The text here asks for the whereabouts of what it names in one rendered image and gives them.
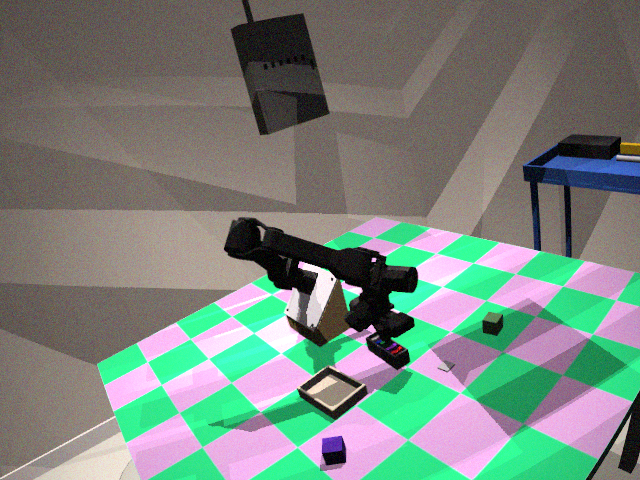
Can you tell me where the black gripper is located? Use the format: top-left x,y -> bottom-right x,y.
349,290 -> 415,344

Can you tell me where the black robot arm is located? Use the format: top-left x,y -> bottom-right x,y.
224,217 -> 419,332

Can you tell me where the olive green cube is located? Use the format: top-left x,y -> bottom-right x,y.
482,312 -> 503,336

